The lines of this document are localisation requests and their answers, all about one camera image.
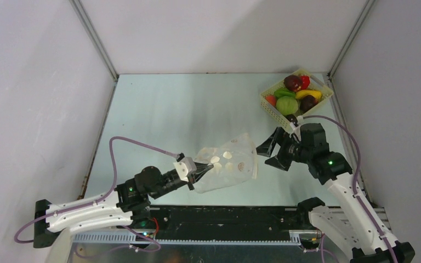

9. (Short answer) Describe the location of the green toy cabbage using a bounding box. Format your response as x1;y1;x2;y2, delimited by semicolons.
276;96;299;116

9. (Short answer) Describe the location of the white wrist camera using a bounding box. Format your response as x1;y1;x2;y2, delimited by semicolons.
173;157;196;182
289;122;301;141

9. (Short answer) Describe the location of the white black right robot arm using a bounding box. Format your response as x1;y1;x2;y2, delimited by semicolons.
257;123;416;262

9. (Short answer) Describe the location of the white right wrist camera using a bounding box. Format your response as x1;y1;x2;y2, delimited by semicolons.
289;122;301;141

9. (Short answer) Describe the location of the dark red toy fruit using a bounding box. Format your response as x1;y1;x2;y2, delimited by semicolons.
283;75;303;93

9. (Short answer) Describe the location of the small dark toy fruit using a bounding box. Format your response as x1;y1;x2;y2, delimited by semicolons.
285;115;298;124

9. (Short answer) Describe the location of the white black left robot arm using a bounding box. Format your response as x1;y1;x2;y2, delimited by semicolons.
33;162;213;248

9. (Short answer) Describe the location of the yellow toy banana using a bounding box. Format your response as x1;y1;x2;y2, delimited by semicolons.
295;89;322;101

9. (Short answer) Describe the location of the clear zip top bag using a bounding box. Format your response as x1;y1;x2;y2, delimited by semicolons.
194;133;258;193

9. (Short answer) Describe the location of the cream perforated plastic basket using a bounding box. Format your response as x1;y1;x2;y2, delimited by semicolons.
259;68;334;132

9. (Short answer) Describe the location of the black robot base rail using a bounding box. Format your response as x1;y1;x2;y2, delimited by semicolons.
129;205;317;242

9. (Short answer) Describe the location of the dark purple toy fruit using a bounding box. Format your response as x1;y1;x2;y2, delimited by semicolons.
299;96;318;113

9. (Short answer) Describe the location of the orange red toy fruit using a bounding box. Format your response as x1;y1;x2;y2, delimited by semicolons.
265;95;277;107

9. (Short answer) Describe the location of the green toy pepper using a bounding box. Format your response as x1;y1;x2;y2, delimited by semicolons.
274;89;295;99

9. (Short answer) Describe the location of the red toy pepper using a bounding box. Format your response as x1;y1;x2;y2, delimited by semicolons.
300;76;311;90

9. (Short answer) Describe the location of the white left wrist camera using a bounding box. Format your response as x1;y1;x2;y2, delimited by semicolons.
173;157;196;182

